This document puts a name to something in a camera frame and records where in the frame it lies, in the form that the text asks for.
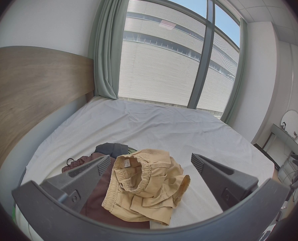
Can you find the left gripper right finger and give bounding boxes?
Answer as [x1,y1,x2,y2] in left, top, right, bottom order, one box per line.
[191,153,259,213]

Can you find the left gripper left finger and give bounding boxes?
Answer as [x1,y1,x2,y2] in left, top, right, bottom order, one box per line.
[40,155,111,213]

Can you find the tan shorts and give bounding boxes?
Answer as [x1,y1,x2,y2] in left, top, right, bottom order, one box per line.
[101,149,191,226]

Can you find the bed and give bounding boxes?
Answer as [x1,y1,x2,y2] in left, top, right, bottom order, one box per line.
[0,46,277,241]

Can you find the brown shorts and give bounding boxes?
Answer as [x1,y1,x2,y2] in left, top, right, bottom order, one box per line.
[62,153,149,229]

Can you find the black garment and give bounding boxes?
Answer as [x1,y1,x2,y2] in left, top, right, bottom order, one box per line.
[95,143,129,157]

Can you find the grey dressing table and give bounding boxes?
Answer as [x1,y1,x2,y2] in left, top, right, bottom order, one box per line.
[264,123,298,165]

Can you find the round mirror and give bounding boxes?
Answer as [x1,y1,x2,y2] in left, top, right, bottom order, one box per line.
[280,110,298,138]

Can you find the grey-green curtain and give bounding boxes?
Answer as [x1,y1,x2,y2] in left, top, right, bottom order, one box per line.
[225,18,248,124]
[88,0,135,100]

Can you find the window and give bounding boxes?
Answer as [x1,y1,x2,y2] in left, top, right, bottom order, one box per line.
[118,0,241,121]

